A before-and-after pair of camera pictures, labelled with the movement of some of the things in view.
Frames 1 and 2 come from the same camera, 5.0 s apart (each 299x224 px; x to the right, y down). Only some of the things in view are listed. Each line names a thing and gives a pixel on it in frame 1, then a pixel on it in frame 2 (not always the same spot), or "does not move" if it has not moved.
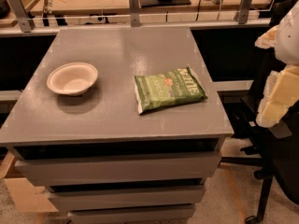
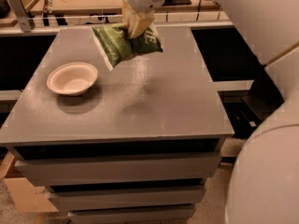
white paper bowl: [72, 78] does not move
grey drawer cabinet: [102, 161] does not move
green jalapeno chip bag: [167, 90] → [116, 43]
